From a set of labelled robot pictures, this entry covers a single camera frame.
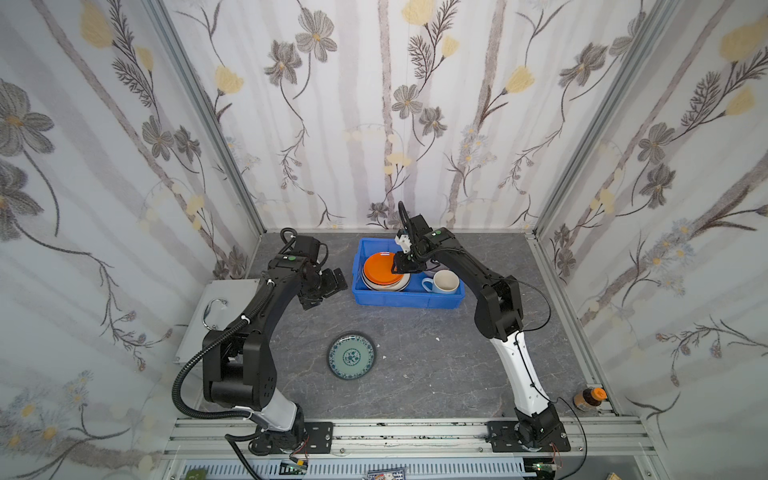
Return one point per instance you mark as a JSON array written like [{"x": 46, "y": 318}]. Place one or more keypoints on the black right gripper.
[{"x": 410, "y": 259}]

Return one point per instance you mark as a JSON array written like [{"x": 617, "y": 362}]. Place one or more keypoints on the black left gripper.
[{"x": 330, "y": 282}]

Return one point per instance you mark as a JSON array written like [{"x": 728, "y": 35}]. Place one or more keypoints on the blue plastic bin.
[{"x": 413, "y": 295}]

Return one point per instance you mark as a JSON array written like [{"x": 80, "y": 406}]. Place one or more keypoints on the orange plate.
[{"x": 378, "y": 269}]

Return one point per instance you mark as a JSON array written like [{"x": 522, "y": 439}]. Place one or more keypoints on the cream ceramic mug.
[{"x": 444, "y": 282}]

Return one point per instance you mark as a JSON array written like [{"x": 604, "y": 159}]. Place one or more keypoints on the teal patterned plate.
[{"x": 351, "y": 356}]

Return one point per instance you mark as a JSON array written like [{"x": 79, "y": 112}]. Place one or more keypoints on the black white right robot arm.
[{"x": 498, "y": 317}]

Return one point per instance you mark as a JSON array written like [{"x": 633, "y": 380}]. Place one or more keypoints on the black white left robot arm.
[{"x": 239, "y": 371}]

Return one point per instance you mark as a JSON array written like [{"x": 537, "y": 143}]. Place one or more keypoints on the grey metal case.
[{"x": 221, "y": 302}]

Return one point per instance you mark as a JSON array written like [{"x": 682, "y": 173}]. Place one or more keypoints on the orange capped brown bottle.
[{"x": 589, "y": 398}]

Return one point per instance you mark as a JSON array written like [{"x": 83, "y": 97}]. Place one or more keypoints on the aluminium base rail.
[{"x": 453, "y": 448}]

